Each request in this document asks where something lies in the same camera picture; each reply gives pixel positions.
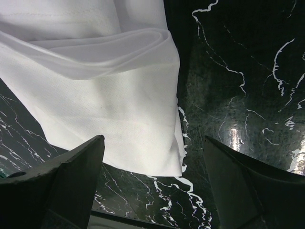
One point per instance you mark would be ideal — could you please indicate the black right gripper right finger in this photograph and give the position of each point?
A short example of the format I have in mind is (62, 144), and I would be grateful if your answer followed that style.
(250, 194)

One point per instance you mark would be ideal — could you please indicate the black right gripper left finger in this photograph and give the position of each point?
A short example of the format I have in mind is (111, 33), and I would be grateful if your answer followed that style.
(55, 195)

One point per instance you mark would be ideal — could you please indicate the white t shirt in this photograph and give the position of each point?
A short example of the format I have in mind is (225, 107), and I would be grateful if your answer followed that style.
(97, 67)

